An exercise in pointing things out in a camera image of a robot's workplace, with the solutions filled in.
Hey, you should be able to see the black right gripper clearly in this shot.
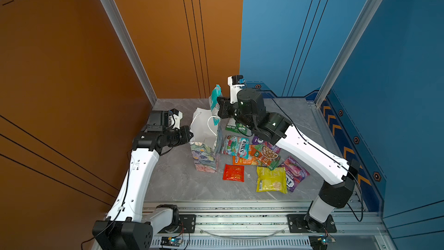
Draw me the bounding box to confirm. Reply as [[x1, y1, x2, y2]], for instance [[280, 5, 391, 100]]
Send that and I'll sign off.
[[216, 95, 257, 132]]

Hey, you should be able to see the mint green snack packet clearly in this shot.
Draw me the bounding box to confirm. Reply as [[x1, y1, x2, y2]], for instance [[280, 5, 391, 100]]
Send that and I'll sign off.
[[209, 84, 222, 126]]

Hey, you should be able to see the floral paper gift bag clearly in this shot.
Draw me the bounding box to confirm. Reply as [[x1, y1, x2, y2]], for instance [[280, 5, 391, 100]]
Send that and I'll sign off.
[[190, 108, 222, 173]]

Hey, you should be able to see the teal Fox's candy bag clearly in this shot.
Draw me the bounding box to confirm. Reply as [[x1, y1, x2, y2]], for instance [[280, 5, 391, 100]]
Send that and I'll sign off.
[[222, 135, 250, 159]]

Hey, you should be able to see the green orange cereal packet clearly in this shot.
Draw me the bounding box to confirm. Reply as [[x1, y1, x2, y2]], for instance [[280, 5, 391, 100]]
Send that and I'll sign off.
[[249, 144, 280, 170]]

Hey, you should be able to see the yellow snack packet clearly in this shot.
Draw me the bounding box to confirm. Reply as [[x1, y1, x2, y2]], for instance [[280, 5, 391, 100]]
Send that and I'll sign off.
[[256, 167, 287, 194]]

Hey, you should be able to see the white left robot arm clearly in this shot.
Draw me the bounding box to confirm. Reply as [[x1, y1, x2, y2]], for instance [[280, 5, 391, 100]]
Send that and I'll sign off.
[[92, 126, 193, 250]]

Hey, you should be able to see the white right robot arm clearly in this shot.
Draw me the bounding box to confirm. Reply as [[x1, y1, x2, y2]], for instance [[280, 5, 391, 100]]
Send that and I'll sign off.
[[217, 88, 360, 233]]

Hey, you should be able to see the green lime candy bag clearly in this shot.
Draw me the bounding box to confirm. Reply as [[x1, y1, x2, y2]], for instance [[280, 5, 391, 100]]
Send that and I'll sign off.
[[225, 118, 253, 137]]

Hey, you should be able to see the orange Fox's candy bag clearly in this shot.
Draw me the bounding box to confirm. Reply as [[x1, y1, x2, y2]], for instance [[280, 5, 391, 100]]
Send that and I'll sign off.
[[232, 156, 261, 166]]

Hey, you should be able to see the purple Fox's berries candy bag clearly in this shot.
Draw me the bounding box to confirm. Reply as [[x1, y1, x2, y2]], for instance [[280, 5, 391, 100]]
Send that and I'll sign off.
[[279, 156, 310, 192]]

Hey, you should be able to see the red snack packet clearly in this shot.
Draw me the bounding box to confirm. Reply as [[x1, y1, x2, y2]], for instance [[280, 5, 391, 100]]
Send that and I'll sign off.
[[223, 164, 245, 182]]

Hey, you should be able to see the left green circuit board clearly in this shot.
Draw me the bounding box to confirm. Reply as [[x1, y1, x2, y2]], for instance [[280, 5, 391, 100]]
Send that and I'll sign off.
[[160, 237, 184, 249]]

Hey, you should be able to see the right circuit board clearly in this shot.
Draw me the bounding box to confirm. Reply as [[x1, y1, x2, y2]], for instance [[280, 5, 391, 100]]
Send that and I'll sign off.
[[309, 236, 336, 250]]

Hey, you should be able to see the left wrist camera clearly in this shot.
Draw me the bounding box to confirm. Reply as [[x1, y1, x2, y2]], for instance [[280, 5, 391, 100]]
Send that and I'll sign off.
[[168, 109, 183, 129]]

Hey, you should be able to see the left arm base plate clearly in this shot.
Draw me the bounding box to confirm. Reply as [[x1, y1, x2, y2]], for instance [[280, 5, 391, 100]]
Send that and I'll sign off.
[[159, 214, 197, 234]]

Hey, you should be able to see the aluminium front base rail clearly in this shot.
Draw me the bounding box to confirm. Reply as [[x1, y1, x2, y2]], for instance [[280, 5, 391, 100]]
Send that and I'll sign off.
[[100, 199, 396, 250]]

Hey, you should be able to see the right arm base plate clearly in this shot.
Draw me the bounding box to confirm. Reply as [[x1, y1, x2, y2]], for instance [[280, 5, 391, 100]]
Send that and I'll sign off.
[[287, 214, 337, 233]]

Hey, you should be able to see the aluminium table edge rail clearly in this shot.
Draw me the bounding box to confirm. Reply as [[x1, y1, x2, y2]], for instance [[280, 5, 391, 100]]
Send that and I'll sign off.
[[307, 101, 367, 212]]

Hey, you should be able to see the aluminium corner post left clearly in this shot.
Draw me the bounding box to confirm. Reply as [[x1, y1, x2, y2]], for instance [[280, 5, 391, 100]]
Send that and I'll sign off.
[[100, 0, 157, 106]]

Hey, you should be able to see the aluminium corner post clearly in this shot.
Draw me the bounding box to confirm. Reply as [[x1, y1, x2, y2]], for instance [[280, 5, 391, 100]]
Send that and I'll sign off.
[[100, 0, 157, 106], [314, 0, 383, 108]]

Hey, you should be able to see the aluminium corner post right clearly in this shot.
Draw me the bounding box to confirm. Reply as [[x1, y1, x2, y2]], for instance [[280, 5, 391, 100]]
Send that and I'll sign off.
[[314, 0, 383, 108]]

